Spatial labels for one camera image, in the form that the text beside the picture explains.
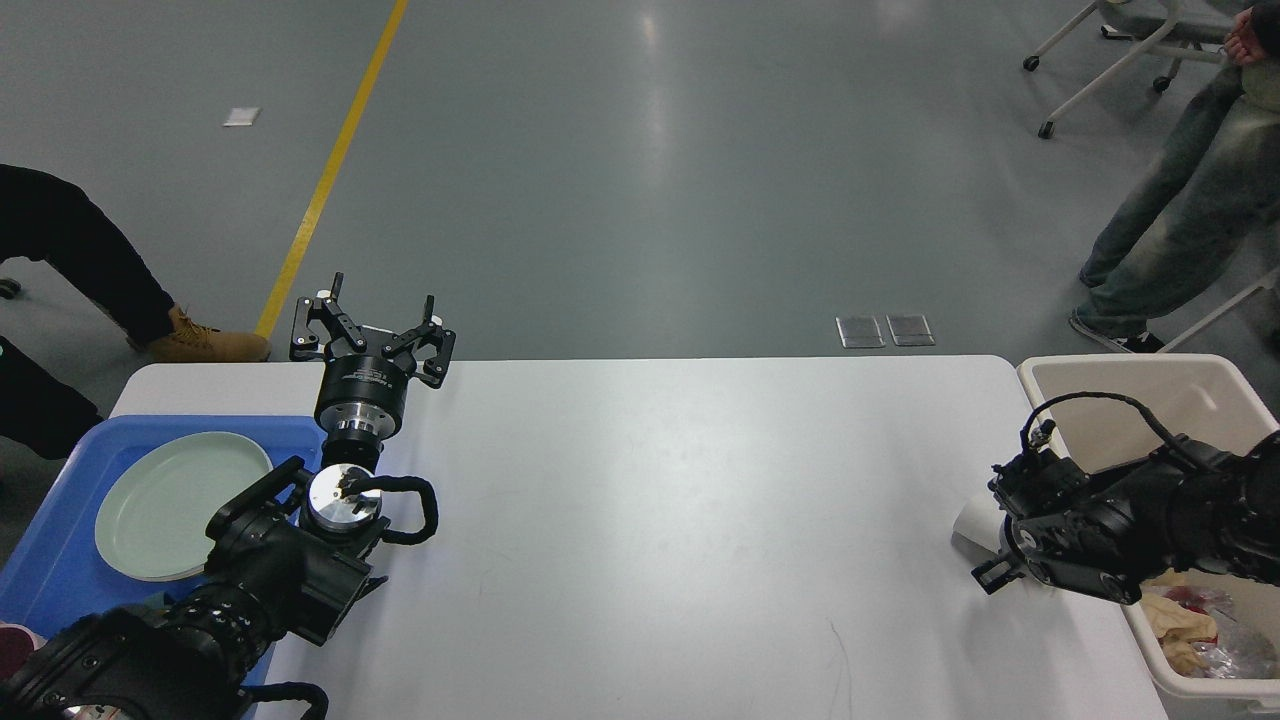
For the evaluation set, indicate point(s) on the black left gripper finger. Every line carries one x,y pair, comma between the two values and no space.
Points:
423,352
322,330

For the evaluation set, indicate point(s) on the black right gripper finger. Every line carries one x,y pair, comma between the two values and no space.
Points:
995,574

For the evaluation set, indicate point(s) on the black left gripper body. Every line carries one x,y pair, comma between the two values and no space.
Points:
362,392

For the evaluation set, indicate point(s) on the white paper cups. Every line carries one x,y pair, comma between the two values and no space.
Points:
981,521

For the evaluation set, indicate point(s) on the brown paper ball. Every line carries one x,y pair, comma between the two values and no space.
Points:
1184,636

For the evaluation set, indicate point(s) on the crushed red can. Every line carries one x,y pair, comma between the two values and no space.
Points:
1199,598

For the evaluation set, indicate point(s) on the green plate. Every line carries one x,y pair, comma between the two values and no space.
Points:
151,526

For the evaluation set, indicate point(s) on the foil ball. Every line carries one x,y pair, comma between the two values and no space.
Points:
1238,651

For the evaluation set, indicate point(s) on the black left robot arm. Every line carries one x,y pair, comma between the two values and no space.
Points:
289,555

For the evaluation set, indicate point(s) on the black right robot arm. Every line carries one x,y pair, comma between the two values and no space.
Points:
1184,506

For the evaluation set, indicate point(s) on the beige plastic bin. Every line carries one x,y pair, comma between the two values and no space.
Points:
1201,395

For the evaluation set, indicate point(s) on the white floor tag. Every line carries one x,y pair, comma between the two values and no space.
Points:
241,117

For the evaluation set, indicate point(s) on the clear floor plate right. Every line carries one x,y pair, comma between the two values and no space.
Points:
910,330

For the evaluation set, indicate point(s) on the person in tan boots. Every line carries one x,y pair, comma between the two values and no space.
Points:
49,220

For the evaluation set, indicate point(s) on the blue plastic tray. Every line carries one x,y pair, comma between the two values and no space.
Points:
56,574

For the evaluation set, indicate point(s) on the person in grey jeans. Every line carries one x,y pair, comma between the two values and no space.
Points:
1214,181

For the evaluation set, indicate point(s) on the pink mug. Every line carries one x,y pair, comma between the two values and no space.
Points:
18,645

